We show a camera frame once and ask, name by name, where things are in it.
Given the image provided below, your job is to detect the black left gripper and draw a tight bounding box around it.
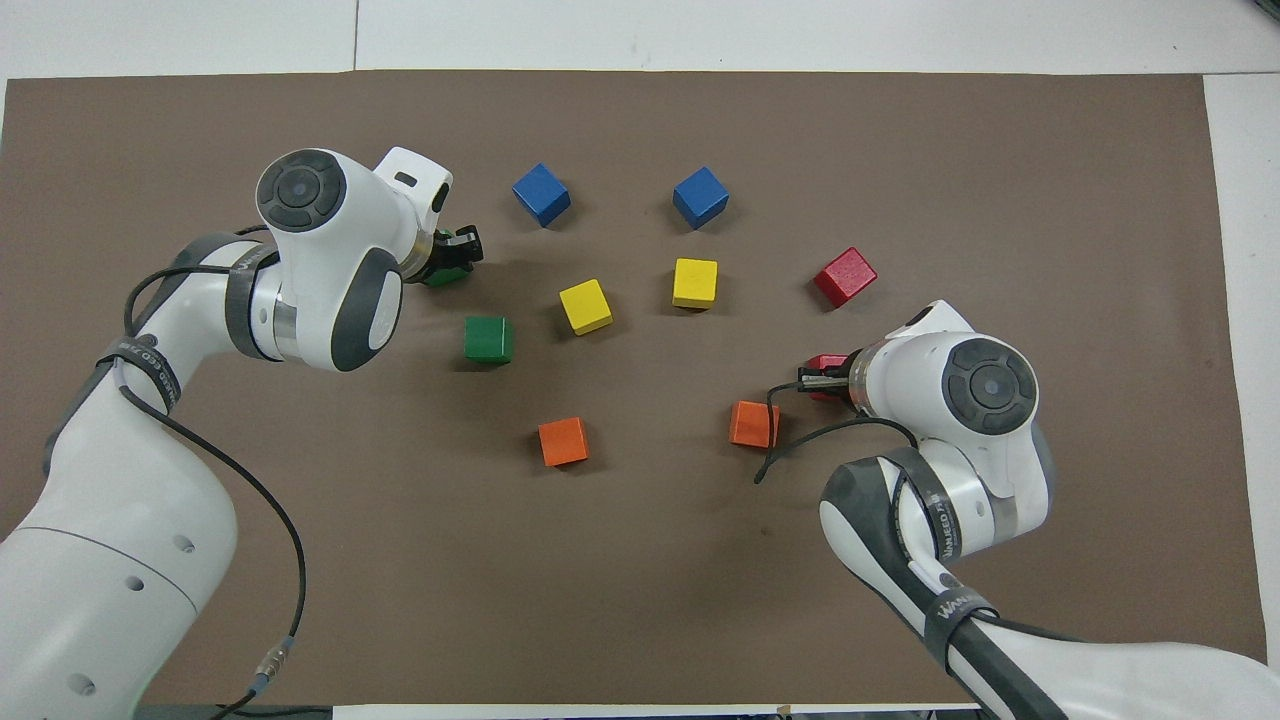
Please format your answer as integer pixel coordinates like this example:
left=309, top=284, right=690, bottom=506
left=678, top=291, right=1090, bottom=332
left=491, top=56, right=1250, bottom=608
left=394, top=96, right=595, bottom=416
left=405, top=227, right=486, bottom=286

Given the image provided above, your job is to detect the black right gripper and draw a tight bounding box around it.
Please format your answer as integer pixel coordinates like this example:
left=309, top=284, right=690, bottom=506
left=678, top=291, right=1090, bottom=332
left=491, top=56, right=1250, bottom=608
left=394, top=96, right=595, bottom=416
left=797, top=350, right=865, bottom=411

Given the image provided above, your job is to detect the orange wooden block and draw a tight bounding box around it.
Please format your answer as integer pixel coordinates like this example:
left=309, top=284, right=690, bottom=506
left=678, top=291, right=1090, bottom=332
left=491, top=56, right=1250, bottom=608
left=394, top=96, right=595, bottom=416
left=538, top=416, right=590, bottom=468
left=729, top=400, right=782, bottom=450

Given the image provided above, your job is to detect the brown table mat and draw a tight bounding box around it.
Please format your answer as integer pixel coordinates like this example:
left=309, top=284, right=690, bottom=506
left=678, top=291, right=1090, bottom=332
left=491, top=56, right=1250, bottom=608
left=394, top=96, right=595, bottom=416
left=0, top=70, right=1269, bottom=707

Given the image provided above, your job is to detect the blue wooden block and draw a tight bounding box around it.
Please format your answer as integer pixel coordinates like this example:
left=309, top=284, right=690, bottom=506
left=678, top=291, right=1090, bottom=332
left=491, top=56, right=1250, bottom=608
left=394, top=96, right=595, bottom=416
left=672, top=166, right=730, bottom=231
left=512, top=163, right=572, bottom=229

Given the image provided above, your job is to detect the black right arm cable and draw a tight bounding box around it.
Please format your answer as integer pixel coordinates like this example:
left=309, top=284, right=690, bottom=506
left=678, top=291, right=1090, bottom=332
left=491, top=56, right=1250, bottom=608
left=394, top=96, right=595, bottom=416
left=752, top=380, right=921, bottom=486

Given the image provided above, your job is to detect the yellow wooden block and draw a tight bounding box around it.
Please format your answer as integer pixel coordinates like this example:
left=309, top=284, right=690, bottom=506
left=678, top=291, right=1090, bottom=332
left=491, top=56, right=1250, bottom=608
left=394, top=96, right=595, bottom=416
left=558, top=278, right=614, bottom=337
left=672, top=258, right=720, bottom=311

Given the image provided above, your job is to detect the red wooden block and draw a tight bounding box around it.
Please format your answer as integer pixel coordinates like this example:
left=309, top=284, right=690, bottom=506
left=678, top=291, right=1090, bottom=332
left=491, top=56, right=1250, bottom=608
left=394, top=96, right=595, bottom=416
left=805, top=353, right=851, bottom=403
left=812, top=247, right=879, bottom=310

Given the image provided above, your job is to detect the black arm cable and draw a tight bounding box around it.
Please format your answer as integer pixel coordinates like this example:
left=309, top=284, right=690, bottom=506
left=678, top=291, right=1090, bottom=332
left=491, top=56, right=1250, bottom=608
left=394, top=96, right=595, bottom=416
left=752, top=380, right=921, bottom=486
left=120, top=225, right=309, bottom=720

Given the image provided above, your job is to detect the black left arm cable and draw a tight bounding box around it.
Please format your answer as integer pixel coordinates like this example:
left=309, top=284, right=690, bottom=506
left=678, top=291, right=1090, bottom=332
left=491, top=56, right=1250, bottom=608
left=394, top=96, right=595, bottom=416
left=120, top=225, right=309, bottom=720

